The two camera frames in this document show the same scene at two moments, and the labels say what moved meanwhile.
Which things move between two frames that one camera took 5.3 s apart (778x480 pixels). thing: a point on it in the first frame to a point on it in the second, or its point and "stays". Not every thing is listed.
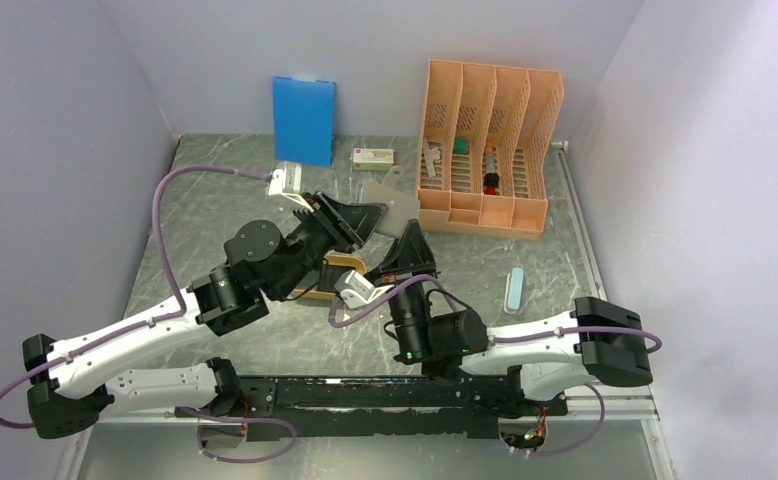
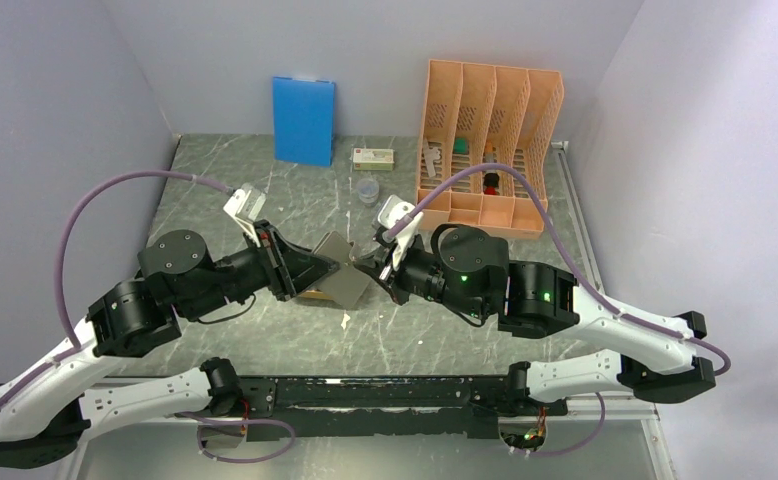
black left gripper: (355, 223) to (293, 270)
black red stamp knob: (491, 182) stays
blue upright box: (304, 120) stays
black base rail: (375, 407) stays
